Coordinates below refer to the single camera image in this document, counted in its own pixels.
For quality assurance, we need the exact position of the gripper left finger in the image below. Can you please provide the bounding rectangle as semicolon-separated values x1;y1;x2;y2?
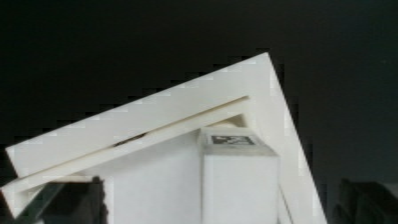
14;176;109;224

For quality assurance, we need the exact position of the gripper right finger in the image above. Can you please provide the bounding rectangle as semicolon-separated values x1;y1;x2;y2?
332;179;398;224

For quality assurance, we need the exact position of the white square table top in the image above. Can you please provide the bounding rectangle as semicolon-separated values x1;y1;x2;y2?
2;98;258;224

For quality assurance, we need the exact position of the white table leg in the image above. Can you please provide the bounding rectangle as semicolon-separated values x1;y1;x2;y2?
201;127;279;224

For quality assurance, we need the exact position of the white U-shaped obstacle fence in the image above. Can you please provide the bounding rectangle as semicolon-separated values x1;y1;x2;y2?
11;55;327;224

